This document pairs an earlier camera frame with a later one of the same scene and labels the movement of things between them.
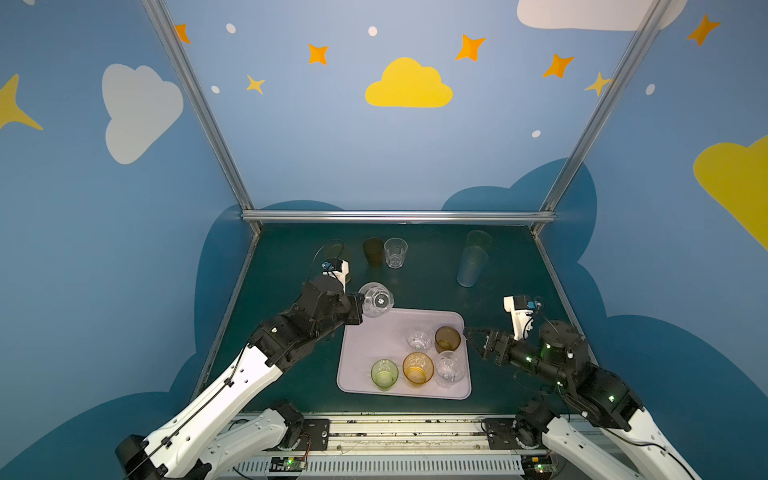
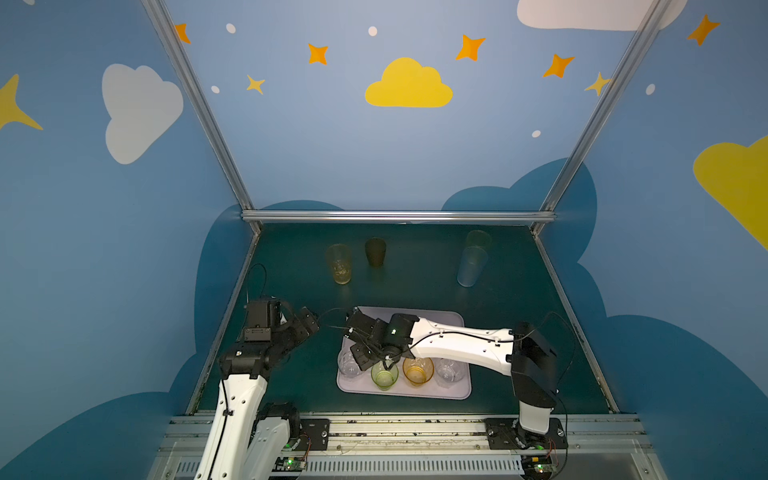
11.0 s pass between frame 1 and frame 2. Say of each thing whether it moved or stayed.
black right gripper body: moved
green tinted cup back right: stayed
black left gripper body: moved
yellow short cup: stayed
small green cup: stayed
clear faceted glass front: stayed
